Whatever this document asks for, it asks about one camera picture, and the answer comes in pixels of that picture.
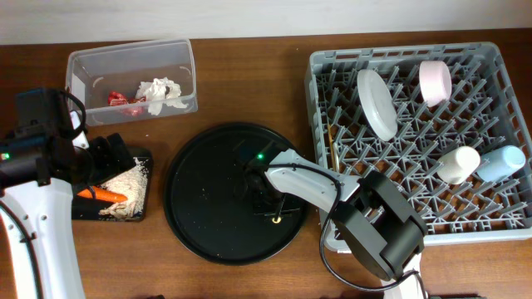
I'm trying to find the rice and food scraps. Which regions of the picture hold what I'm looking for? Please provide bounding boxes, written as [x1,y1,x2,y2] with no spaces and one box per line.
[99,157,148,220]

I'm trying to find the orange carrot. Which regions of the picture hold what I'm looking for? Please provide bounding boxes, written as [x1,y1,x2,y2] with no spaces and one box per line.
[76,187,128,203]

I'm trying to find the red snack wrapper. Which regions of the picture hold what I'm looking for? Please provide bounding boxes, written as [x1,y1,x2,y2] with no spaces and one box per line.
[107,91,146,117]

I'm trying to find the white napkin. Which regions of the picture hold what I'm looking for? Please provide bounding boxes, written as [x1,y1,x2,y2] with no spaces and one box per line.
[135,77,188,116]

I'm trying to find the wooden chopstick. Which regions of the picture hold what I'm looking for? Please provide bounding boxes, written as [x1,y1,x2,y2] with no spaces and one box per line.
[327,123,339,172]

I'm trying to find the grey plate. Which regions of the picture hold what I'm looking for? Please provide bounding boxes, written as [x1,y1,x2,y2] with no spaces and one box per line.
[357,70,398,141]

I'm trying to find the white cup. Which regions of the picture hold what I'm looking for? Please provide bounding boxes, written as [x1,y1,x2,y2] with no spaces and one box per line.
[436,146,480,184]

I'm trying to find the light blue cup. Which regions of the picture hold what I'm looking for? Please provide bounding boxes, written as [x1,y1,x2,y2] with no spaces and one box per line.
[476,145,526,182]

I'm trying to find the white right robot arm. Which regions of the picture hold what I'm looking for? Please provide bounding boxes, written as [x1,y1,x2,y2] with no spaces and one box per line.
[234,144,428,298]

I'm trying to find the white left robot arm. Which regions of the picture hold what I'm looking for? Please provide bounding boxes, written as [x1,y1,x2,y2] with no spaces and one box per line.
[1,88,136,298]

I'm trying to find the grey dishwasher rack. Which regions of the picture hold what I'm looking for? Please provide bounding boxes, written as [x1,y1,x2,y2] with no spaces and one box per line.
[304,42,531,246]

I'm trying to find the round black tray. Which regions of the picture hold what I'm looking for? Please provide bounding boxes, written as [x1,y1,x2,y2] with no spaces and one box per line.
[163,123,308,266]

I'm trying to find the rectangular black tray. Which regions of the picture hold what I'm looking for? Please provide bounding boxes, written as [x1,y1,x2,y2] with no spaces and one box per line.
[71,146,153,222]

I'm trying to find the clear plastic bin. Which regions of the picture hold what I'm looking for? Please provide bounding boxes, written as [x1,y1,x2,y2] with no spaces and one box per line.
[66,39,198,126]

